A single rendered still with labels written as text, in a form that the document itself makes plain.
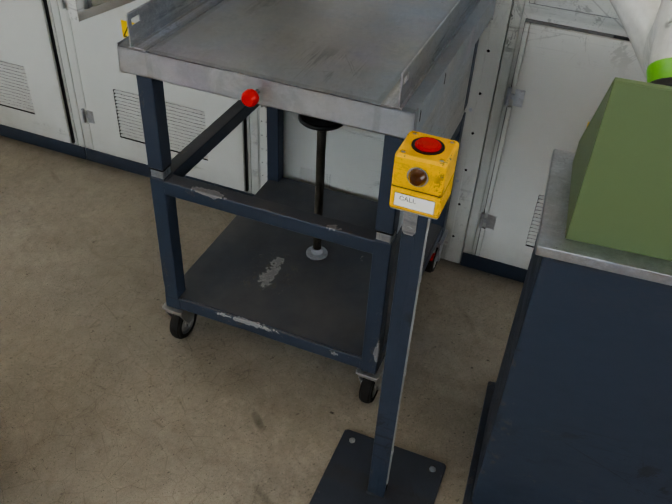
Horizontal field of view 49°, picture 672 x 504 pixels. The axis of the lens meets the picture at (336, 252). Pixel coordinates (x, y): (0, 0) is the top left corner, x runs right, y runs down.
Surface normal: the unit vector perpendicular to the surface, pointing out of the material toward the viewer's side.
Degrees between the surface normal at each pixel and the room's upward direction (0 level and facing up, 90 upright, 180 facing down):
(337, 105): 90
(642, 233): 90
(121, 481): 0
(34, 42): 90
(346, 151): 90
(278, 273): 0
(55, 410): 0
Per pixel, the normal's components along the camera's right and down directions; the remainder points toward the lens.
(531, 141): -0.37, 0.57
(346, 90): 0.05, -0.78
